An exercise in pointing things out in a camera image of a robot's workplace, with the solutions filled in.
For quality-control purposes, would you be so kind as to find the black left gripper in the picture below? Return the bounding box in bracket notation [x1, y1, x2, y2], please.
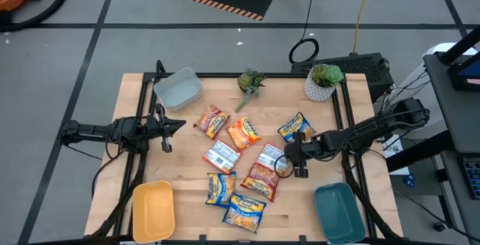
[144, 103, 188, 154]

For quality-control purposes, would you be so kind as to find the red Maruchan noodle pack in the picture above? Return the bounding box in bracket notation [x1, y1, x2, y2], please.
[239, 161, 281, 203]
[193, 104, 231, 140]

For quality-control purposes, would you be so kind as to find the succulent in white patterned pot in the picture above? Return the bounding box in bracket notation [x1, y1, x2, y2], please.
[303, 63, 345, 103]

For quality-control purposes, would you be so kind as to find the black keyboard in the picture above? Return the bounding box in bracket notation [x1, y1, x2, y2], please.
[459, 156, 480, 201]

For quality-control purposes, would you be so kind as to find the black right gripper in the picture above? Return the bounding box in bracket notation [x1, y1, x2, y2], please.
[283, 130, 326, 179]

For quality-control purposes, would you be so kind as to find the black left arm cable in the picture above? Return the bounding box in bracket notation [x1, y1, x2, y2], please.
[91, 145, 128, 199]

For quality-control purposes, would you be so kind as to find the black hanging cable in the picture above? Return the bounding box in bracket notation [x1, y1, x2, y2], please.
[287, 0, 320, 65]

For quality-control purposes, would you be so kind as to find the small loose succulent plant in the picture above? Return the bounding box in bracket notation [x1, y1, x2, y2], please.
[234, 67, 268, 113]

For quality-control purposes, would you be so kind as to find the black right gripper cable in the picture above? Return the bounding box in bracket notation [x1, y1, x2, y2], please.
[273, 154, 296, 180]

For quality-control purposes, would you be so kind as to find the grey equipment cart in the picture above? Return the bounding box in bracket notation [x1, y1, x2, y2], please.
[385, 25, 480, 244]

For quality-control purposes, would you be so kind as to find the white paper sheet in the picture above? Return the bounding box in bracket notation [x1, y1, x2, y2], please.
[381, 134, 412, 177]

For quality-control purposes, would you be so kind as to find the blue yellow Maruchan noodle pack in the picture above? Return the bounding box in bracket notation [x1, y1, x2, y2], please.
[221, 192, 268, 235]
[205, 171, 238, 209]
[277, 111, 317, 144]

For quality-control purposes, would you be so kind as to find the black monitor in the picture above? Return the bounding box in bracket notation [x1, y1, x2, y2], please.
[447, 52, 480, 92]

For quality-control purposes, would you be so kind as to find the yellow hanging cable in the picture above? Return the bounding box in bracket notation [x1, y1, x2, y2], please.
[351, 0, 376, 55]

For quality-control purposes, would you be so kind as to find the grey plastic bin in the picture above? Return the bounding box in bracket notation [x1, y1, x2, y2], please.
[152, 67, 204, 113]

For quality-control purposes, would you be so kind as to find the orange Maruchan noodle pack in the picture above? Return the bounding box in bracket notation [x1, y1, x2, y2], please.
[224, 115, 263, 152]
[256, 142, 292, 175]
[202, 139, 242, 175]

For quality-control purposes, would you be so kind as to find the teal plastic bin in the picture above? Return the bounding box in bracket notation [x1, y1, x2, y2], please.
[313, 181, 367, 245]

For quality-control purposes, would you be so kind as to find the small blue tag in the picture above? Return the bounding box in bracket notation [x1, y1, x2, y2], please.
[402, 172, 417, 189]

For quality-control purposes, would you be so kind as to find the black computer case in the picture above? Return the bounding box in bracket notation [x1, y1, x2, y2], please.
[290, 52, 395, 103]

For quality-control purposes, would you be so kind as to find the yellow plastic bin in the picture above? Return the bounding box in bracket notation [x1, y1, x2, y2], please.
[131, 179, 176, 244]

